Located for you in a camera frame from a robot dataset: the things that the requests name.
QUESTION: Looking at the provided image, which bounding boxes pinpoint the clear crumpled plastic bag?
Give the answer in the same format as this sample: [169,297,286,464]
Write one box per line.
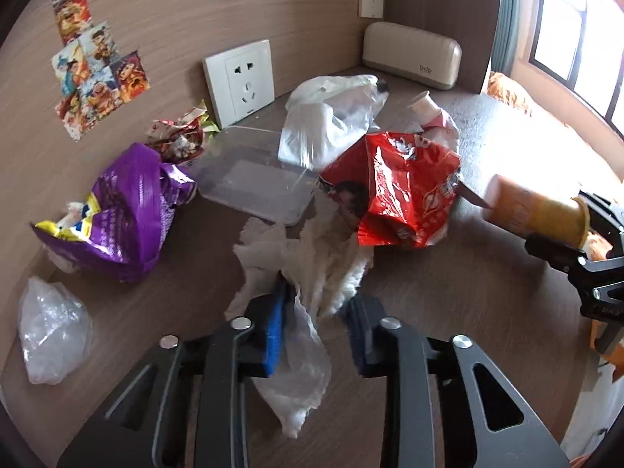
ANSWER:
[18,277,92,386]

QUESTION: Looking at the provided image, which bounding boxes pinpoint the clear plastic food container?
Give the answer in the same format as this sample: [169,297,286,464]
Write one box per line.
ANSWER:
[187,126,316,226]

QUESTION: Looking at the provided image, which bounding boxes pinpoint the large white wall socket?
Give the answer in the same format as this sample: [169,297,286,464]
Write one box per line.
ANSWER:
[202,39,275,129]

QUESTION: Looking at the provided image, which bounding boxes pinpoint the red white candy wrapper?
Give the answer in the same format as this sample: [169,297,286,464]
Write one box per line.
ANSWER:
[146,100,220,165]

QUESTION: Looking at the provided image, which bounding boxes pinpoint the crumpled paper cup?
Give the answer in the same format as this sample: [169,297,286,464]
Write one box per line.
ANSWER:
[409,91,460,153]

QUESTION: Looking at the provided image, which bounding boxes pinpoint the colourful wall stickers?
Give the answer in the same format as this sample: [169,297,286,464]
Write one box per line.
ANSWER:
[51,0,150,142]

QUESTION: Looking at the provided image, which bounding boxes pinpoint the white plastic bag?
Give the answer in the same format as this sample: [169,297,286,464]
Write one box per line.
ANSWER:
[278,74,389,172]

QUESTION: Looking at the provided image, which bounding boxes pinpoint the window with dark frame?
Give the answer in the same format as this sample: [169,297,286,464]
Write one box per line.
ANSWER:
[529,0,623,137]

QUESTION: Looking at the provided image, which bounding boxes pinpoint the white tissue paper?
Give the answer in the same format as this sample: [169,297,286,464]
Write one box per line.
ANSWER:
[224,191,373,324]

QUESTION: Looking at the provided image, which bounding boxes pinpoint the purple snack bag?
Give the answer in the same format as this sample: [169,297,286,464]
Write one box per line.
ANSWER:
[32,143,197,282]

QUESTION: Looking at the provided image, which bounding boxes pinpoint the teal curtain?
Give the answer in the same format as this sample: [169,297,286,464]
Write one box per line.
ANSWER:
[491,0,519,76]

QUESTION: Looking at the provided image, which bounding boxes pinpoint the orange label plastic bottle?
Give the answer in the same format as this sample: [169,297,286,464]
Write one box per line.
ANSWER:
[483,175,590,248]

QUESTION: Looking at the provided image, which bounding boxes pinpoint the beige ribbed speaker box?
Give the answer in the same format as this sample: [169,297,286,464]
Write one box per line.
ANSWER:
[363,21,462,90]

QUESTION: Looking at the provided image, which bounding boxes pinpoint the red snack bag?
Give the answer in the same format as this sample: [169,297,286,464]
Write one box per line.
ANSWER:
[318,132,460,248]

